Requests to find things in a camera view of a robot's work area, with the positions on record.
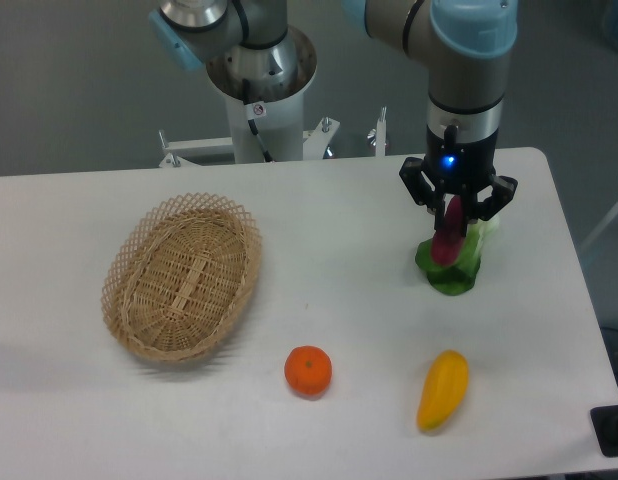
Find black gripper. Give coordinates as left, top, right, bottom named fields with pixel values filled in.
left=399, top=129, right=518, bottom=235

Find white metal base frame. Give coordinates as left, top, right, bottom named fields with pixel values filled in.
left=158, top=106, right=389, bottom=168

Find purple sweet potato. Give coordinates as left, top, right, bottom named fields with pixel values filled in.
left=430, top=196, right=466, bottom=267

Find orange tangerine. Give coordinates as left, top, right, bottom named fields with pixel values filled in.
left=284, top=345, right=333, bottom=397

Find green bok choy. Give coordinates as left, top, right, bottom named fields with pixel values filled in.
left=415, top=215, right=500, bottom=296

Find woven wicker basket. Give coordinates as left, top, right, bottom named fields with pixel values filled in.
left=101, top=193, right=262, bottom=363

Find yellow mango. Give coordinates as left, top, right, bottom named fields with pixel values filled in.
left=416, top=350, right=470, bottom=432

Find black cable on pedestal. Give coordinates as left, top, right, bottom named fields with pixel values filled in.
left=241, top=78, right=276, bottom=164

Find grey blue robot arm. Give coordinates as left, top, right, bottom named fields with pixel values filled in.
left=148, top=1, right=518, bottom=234

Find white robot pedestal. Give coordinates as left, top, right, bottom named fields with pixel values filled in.
left=206, top=26, right=317, bottom=164

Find black device at edge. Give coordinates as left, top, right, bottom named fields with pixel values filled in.
left=590, top=405, right=618, bottom=458

